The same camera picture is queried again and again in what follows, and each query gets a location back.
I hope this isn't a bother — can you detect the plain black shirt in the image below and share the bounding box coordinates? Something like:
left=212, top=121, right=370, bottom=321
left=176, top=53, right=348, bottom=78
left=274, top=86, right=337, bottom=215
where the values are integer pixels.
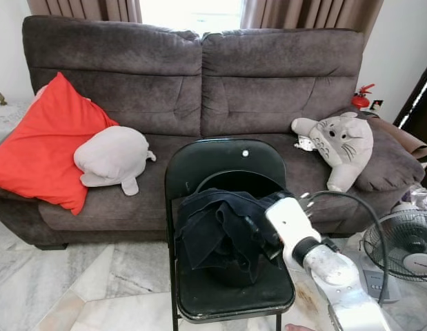
left=175, top=188, right=291, bottom=271

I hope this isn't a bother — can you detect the grey totoro plush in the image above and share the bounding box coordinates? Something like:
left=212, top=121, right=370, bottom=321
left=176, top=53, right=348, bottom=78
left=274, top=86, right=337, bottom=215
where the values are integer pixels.
left=290, top=112, right=375, bottom=193

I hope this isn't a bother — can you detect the grey floor fan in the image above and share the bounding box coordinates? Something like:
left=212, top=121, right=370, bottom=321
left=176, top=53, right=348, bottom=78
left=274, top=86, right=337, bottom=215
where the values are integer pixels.
left=358, top=201, right=427, bottom=303

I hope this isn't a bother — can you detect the brown fabric sofa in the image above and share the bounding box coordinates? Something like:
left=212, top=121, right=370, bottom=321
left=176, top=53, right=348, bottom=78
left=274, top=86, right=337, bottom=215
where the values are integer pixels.
left=0, top=15, right=426, bottom=250

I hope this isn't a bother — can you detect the red fire extinguisher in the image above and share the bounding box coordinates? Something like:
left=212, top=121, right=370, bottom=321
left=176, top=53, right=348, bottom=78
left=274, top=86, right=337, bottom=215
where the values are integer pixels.
left=351, top=83, right=376, bottom=111

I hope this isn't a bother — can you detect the tan brown blanket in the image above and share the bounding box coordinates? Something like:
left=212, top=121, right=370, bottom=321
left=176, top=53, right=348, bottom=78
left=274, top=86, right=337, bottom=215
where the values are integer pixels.
left=368, top=114, right=427, bottom=163

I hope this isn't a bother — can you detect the grey seal plush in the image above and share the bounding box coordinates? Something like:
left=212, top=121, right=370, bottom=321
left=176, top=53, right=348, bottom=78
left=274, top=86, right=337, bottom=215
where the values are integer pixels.
left=73, top=126, right=157, bottom=197

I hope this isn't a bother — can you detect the brown curtain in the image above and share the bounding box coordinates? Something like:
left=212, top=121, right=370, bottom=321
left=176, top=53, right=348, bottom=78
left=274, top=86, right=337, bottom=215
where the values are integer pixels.
left=27, top=0, right=142, bottom=25
left=240, top=0, right=384, bottom=39

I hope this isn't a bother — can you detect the red cushion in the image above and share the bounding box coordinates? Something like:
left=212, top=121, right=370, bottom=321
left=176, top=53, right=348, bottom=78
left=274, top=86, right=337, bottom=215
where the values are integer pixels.
left=0, top=72, right=119, bottom=216

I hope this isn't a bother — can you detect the white lace tablecloth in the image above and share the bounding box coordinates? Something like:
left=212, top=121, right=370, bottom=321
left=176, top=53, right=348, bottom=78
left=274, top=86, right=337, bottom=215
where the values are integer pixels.
left=0, top=100, right=31, bottom=149

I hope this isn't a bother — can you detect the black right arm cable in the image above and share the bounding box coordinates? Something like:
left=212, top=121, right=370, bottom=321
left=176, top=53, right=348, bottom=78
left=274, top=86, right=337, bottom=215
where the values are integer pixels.
left=299, top=190, right=390, bottom=304

